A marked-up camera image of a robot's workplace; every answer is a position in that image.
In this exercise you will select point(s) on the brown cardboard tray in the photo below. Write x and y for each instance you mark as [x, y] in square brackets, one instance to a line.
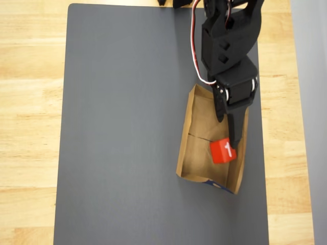
[199, 158]

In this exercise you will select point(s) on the red cube with white numeral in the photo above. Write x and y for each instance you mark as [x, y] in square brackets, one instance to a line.
[221, 153]

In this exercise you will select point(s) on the grey desk mat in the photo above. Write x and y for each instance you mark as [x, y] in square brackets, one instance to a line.
[115, 153]

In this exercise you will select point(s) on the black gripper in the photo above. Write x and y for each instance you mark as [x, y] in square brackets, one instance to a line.
[239, 95]

